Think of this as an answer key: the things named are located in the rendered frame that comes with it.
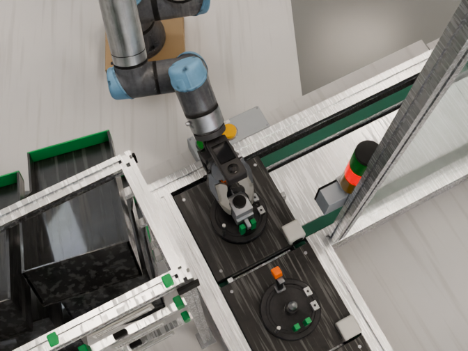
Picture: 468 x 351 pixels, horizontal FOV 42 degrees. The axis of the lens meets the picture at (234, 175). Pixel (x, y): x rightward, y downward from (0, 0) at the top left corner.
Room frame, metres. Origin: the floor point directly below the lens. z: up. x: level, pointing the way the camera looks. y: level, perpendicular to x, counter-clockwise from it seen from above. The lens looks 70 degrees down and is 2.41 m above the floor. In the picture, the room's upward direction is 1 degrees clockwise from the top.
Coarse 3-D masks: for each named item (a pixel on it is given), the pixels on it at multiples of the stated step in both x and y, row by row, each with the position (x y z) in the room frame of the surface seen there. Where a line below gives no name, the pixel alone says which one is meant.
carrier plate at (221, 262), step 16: (256, 160) 0.58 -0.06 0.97; (256, 176) 0.53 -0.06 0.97; (192, 192) 0.49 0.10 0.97; (208, 192) 0.49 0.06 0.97; (256, 192) 0.49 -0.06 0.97; (272, 192) 0.49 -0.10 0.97; (192, 208) 0.45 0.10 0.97; (208, 208) 0.45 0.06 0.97; (272, 208) 0.45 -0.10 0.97; (288, 208) 0.45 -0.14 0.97; (192, 224) 0.41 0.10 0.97; (208, 224) 0.41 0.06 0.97; (272, 224) 0.41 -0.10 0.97; (208, 240) 0.37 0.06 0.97; (256, 240) 0.37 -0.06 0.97; (272, 240) 0.37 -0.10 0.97; (208, 256) 0.33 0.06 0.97; (224, 256) 0.33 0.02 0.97; (240, 256) 0.33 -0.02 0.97; (256, 256) 0.33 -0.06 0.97; (224, 272) 0.29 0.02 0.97
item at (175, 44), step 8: (168, 24) 0.99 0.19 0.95; (176, 24) 0.99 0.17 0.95; (184, 24) 1.05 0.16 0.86; (168, 32) 0.97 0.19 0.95; (176, 32) 0.97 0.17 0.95; (184, 32) 1.01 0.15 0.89; (168, 40) 0.94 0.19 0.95; (176, 40) 0.94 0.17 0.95; (184, 40) 0.96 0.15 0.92; (168, 48) 0.91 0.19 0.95; (176, 48) 0.91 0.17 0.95; (184, 48) 0.92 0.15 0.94; (160, 56) 0.89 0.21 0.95; (168, 56) 0.89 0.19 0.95; (176, 56) 0.89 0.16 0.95; (112, 64) 0.86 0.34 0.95
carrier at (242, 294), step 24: (288, 264) 0.31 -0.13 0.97; (312, 264) 0.31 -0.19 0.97; (240, 288) 0.25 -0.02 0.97; (264, 288) 0.25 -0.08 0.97; (288, 288) 0.25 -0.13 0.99; (312, 288) 0.25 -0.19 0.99; (240, 312) 0.20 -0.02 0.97; (264, 312) 0.20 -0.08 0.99; (288, 312) 0.19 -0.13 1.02; (312, 312) 0.20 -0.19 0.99; (336, 312) 0.20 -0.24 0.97; (264, 336) 0.14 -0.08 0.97; (288, 336) 0.14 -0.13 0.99; (312, 336) 0.15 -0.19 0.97; (336, 336) 0.15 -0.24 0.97
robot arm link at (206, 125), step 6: (210, 114) 0.56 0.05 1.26; (216, 114) 0.57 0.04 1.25; (192, 120) 0.55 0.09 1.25; (198, 120) 0.55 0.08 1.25; (204, 120) 0.55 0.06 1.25; (210, 120) 0.55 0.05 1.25; (216, 120) 0.56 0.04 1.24; (222, 120) 0.56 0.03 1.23; (192, 126) 0.55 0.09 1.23; (198, 126) 0.54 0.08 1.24; (204, 126) 0.54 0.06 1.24; (210, 126) 0.54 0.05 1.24; (216, 126) 0.55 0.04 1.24; (192, 132) 0.54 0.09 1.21; (198, 132) 0.53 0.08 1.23; (204, 132) 0.53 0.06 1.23; (210, 132) 0.54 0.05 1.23
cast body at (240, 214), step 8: (240, 192) 0.46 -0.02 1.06; (232, 200) 0.43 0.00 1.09; (240, 200) 0.43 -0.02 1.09; (248, 200) 0.43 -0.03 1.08; (232, 208) 0.41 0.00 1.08; (240, 208) 0.41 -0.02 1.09; (248, 208) 0.41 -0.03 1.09; (232, 216) 0.41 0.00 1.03; (240, 216) 0.40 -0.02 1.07; (248, 216) 0.40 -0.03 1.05; (248, 224) 0.39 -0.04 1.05
